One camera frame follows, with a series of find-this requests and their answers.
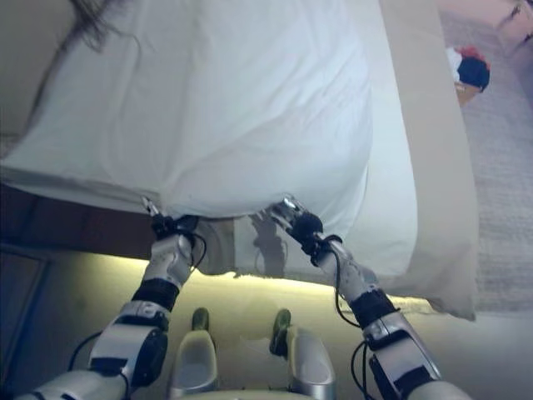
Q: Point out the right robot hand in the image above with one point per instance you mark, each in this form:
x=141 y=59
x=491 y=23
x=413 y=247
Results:
x=306 y=229

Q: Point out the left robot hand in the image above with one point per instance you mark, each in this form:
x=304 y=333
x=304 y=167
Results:
x=172 y=227

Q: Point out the white duvet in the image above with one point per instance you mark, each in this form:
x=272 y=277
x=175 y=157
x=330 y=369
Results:
x=258 y=116

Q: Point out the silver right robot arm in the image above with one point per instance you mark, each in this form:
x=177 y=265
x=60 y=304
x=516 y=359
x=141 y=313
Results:
x=387 y=333

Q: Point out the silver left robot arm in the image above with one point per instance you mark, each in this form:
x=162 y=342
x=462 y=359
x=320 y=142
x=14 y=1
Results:
x=125 y=333

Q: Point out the green left robot foot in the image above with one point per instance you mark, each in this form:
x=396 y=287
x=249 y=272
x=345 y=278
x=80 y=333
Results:
x=201 y=318

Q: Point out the green robot foot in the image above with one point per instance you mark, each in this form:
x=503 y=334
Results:
x=201 y=318
x=280 y=329

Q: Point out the green right robot foot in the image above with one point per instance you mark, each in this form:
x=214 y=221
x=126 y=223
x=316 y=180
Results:
x=280 y=329

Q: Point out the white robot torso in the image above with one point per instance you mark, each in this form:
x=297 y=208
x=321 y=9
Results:
x=250 y=393

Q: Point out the grey woven rug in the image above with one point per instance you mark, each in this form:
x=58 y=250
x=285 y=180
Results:
x=504 y=187

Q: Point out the cardboard laundry box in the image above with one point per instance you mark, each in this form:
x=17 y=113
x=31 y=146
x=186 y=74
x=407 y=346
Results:
x=466 y=93

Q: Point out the grey fringed knit cushion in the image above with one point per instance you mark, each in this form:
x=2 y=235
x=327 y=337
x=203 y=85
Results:
x=104 y=25

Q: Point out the white garment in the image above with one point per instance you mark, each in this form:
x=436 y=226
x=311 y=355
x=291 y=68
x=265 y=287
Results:
x=453 y=64

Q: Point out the black garment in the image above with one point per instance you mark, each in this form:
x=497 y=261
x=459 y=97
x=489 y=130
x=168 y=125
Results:
x=474 y=73

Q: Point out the red garment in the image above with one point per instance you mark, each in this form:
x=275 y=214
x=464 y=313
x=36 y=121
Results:
x=468 y=51

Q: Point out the dark brown bed frame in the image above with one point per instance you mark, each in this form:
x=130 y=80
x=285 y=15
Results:
x=83 y=229

